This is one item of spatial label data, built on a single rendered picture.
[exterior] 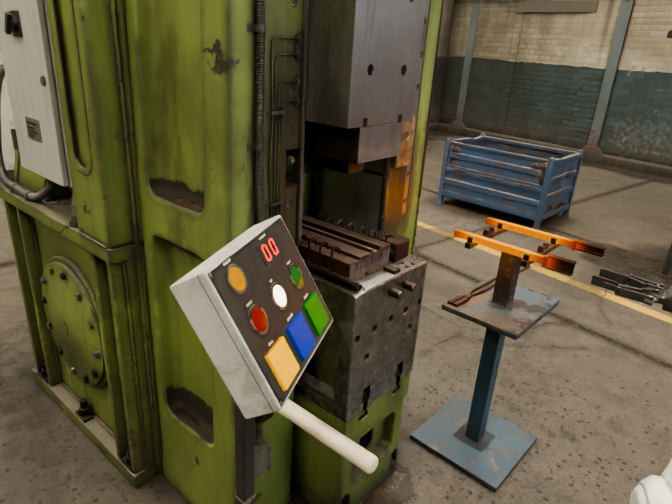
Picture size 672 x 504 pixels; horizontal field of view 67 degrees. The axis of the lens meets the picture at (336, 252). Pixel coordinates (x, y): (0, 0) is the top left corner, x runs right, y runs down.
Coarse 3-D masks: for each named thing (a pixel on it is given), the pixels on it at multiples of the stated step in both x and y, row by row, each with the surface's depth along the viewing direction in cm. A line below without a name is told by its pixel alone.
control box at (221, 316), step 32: (256, 224) 115; (224, 256) 90; (256, 256) 98; (288, 256) 110; (192, 288) 85; (224, 288) 86; (256, 288) 95; (288, 288) 105; (192, 320) 87; (224, 320) 85; (288, 320) 101; (224, 352) 88; (256, 352) 88; (256, 384) 88; (256, 416) 91
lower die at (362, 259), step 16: (320, 224) 169; (304, 240) 160; (320, 240) 158; (336, 240) 159; (368, 240) 160; (304, 256) 156; (336, 256) 150; (352, 256) 149; (368, 256) 151; (384, 256) 158; (336, 272) 149; (352, 272) 147; (368, 272) 153
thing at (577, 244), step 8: (496, 224) 200; (504, 224) 198; (512, 224) 197; (520, 232) 195; (528, 232) 193; (536, 232) 191; (544, 232) 191; (560, 240) 185; (568, 240) 184; (576, 240) 182; (576, 248) 182; (584, 248) 181; (592, 248) 179; (600, 248) 177; (600, 256) 178
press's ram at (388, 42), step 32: (320, 0) 122; (352, 0) 116; (384, 0) 123; (416, 0) 133; (320, 32) 124; (352, 32) 118; (384, 32) 126; (416, 32) 137; (320, 64) 127; (352, 64) 121; (384, 64) 130; (416, 64) 141; (320, 96) 130; (352, 96) 124; (384, 96) 134
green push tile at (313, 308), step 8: (312, 296) 112; (304, 304) 108; (312, 304) 110; (320, 304) 114; (312, 312) 109; (320, 312) 113; (312, 320) 108; (320, 320) 111; (328, 320) 115; (320, 328) 110
